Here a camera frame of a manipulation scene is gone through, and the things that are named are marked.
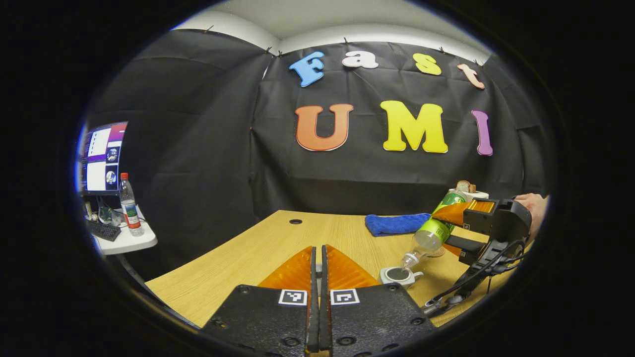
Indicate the black backdrop cloth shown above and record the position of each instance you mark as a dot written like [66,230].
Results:
[198,148]

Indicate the white toaster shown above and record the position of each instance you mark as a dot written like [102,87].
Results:
[478,195]

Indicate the black keyboard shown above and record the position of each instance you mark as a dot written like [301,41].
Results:
[103,230]

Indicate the white teacup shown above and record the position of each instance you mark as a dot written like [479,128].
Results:
[399,276]

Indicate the computer monitor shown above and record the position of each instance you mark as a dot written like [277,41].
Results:
[101,158]

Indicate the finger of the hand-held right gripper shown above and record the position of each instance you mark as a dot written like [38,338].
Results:
[464,243]
[464,208]

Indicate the white side table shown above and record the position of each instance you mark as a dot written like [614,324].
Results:
[129,242]

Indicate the green label water bottle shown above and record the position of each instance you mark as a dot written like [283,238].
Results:
[434,230]

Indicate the bread slice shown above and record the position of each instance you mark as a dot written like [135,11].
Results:
[465,187]

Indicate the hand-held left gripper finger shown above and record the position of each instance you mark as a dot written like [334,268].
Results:
[325,307]
[312,307]

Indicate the red cap clear bottle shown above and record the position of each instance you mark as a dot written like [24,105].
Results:
[131,213]

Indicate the blue towel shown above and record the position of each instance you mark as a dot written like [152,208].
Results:
[397,224]

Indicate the round coaster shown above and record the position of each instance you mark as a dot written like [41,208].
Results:
[437,253]

